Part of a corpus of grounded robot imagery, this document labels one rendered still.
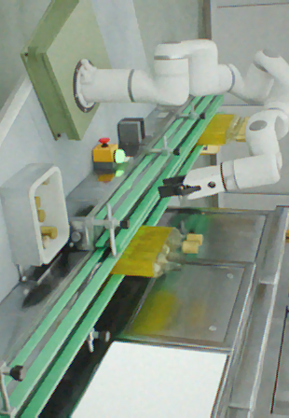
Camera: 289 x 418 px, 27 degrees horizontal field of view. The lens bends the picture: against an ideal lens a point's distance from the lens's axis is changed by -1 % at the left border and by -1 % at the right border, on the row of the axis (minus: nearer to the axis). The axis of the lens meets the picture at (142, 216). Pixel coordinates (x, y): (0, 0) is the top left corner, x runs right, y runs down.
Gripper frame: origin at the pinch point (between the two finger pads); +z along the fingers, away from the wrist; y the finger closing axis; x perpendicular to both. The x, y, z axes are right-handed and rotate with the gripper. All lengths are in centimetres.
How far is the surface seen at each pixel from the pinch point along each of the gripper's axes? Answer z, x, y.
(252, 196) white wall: 88, -235, 608
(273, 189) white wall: 58, -231, 607
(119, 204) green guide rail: 22.5, -8.9, 18.9
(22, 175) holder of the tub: 34.2, 13.4, -9.0
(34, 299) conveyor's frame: 34.9, -15.0, -23.8
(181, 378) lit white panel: 2.0, -40.7, -25.8
